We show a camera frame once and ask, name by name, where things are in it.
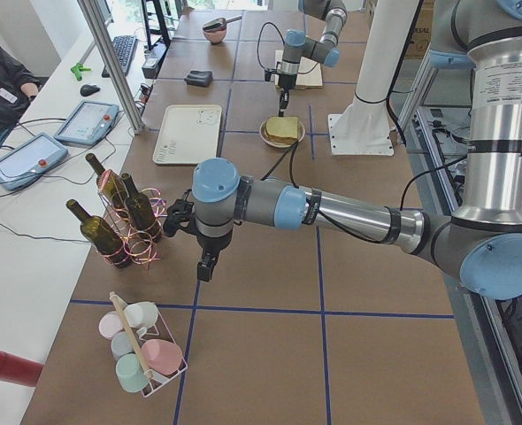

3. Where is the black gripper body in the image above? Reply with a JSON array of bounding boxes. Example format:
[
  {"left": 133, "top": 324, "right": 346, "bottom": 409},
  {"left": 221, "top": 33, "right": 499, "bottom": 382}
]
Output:
[
  {"left": 264, "top": 61, "right": 297, "bottom": 90},
  {"left": 163, "top": 198, "right": 233, "bottom": 266}
]

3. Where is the bread slice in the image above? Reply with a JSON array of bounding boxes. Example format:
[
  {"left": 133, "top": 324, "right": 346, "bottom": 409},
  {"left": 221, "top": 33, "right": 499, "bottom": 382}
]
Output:
[{"left": 264, "top": 116, "right": 301, "bottom": 146}]

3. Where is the cream round plate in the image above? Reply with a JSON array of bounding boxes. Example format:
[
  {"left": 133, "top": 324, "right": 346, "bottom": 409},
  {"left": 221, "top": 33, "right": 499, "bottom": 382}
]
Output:
[{"left": 258, "top": 118, "right": 306, "bottom": 149}]

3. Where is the cream bear tray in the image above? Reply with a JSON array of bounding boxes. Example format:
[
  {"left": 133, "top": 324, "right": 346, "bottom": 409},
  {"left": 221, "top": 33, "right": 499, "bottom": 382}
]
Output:
[{"left": 152, "top": 104, "right": 222, "bottom": 166}]

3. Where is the wooden cutting board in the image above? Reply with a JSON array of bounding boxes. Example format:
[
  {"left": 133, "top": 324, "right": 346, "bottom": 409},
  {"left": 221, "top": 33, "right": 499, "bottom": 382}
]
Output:
[{"left": 296, "top": 58, "right": 323, "bottom": 89}]

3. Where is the dark wine bottle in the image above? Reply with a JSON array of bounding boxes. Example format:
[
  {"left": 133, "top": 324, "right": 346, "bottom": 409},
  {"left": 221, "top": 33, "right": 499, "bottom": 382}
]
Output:
[
  {"left": 120, "top": 173, "right": 162, "bottom": 242},
  {"left": 85, "top": 153, "right": 129, "bottom": 221},
  {"left": 65, "top": 199, "right": 131, "bottom": 268}
]

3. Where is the white cup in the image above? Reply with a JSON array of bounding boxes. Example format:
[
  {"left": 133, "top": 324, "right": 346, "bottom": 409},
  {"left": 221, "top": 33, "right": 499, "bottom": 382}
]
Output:
[{"left": 123, "top": 301, "right": 158, "bottom": 328}]

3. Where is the pink bowl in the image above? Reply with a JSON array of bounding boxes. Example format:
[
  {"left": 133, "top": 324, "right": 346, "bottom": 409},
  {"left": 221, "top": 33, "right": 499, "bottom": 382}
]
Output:
[{"left": 203, "top": 27, "right": 226, "bottom": 44}]

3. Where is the metal scoop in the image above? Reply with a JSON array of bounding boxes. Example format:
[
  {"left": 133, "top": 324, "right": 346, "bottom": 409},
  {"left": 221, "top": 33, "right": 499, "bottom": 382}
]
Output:
[{"left": 202, "top": 16, "right": 242, "bottom": 33}]

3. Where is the grey folded cloth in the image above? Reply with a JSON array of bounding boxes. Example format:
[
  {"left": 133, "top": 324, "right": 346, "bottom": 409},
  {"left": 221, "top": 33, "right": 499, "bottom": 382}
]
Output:
[{"left": 184, "top": 70, "right": 213, "bottom": 88}]

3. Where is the pink cup lying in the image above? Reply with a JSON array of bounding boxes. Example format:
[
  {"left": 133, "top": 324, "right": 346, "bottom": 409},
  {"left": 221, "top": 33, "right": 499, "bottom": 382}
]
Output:
[{"left": 142, "top": 339, "right": 183, "bottom": 375}]

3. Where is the light pink cup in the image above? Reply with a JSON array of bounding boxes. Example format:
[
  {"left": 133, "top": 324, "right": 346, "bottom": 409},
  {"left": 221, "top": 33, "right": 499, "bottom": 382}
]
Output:
[{"left": 98, "top": 311, "right": 124, "bottom": 340}]

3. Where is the grey blue cup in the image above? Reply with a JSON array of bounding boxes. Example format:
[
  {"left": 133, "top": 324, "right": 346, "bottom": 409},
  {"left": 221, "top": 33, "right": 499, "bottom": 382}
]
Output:
[{"left": 111, "top": 331, "right": 134, "bottom": 360}]

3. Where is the teach pendant far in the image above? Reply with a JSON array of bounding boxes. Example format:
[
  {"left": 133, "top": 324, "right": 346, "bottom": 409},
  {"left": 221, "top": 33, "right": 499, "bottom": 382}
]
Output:
[{"left": 54, "top": 100, "right": 119, "bottom": 146}]

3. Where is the teach pendant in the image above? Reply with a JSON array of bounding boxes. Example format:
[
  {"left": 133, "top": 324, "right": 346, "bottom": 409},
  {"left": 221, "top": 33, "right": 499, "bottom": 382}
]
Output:
[
  {"left": 54, "top": 100, "right": 119, "bottom": 146},
  {"left": 0, "top": 132, "right": 68, "bottom": 191}
]

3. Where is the mint green cup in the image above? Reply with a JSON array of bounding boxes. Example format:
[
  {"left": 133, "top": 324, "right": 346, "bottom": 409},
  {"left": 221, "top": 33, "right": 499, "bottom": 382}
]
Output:
[{"left": 115, "top": 353, "right": 150, "bottom": 393}]

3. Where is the black computer mouse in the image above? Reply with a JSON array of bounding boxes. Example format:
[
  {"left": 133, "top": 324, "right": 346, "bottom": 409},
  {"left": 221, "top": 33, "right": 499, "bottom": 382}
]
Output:
[{"left": 80, "top": 84, "right": 101, "bottom": 97}]

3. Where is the teach pendant near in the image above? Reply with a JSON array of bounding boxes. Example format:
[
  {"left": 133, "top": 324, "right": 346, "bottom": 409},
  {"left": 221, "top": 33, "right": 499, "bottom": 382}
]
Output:
[{"left": 0, "top": 132, "right": 68, "bottom": 191}]

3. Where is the black keyboard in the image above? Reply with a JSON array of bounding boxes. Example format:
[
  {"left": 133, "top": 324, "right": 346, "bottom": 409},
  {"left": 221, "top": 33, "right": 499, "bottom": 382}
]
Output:
[{"left": 112, "top": 35, "right": 138, "bottom": 75}]

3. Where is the green plastic tool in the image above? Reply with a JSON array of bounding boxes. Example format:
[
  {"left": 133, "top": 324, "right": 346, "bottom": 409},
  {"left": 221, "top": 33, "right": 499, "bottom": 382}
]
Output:
[{"left": 70, "top": 63, "right": 91, "bottom": 81}]

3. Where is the person in black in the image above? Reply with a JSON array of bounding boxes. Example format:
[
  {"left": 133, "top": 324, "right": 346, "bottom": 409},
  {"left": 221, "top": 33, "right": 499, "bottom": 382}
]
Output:
[{"left": 0, "top": 46, "right": 41, "bottom": 133}]

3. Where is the red cylinder tube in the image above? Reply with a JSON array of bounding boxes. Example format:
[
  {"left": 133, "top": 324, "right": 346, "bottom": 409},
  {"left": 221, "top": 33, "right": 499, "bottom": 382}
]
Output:
[{"left": 0, "top": 351, "right": 43, "bottom": 387}]

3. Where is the copper wire bottle rack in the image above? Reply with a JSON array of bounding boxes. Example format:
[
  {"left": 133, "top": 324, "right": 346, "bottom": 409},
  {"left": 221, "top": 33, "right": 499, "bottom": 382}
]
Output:
[{"left": 97, "top": 188, "right": 165, "bottom": 267}]

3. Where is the white wire cup rack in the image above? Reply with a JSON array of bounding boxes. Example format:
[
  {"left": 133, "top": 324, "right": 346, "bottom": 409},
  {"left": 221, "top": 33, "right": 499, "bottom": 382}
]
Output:
[{"left": 110, "top": 291, "right": 188, "bottom": 398}]

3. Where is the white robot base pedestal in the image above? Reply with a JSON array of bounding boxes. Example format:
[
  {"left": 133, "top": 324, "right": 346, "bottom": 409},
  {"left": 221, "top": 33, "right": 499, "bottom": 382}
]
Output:
[{"left": 328, "top": 0, "right": 421, "bottom": 156}]

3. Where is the aluminium frame post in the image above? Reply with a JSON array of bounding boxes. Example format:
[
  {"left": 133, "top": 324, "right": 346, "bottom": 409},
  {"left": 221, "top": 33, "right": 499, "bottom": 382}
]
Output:
[{"left": 77, "top": 0, "right": 145, "bottom": 135}]

